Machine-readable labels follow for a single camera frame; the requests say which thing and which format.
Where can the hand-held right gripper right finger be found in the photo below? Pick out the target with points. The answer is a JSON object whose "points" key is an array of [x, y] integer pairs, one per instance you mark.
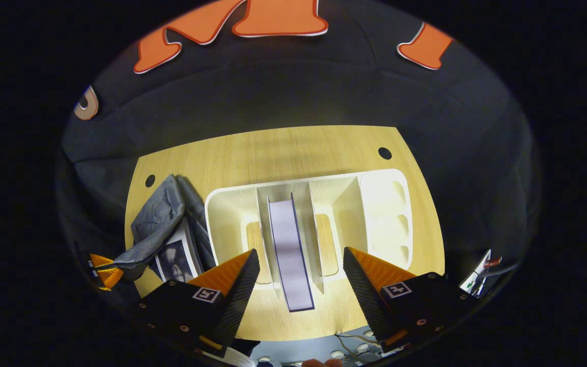
{"points": [[365, 295]]}

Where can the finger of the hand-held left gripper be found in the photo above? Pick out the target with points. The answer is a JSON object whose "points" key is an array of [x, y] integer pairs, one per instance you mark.
{"points": [[101, 260], [110, 278]]}

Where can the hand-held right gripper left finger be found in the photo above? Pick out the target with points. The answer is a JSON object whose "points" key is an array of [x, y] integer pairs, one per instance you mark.
{"points": [[237, 300]]}

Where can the black cover book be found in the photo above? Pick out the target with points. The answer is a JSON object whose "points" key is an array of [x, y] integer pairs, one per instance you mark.
{"points": [[174, 260]]}

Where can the grey schoolbag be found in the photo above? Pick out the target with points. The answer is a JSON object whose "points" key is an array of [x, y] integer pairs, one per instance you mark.
{"points": [[156, 219]]}

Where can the blue cover book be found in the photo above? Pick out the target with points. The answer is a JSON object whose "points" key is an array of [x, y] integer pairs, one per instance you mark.
{"points": [[291, 255]]}

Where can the white bookshelf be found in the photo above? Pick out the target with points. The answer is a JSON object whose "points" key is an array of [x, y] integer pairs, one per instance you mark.
{"points": [[385, 214]]}

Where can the white side desk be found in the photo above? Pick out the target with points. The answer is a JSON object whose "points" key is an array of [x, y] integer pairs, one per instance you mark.
{"points": [[477, 278]]}

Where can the red bottle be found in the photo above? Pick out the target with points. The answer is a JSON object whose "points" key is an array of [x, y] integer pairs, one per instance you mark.
{"points": [[492, 262]]}

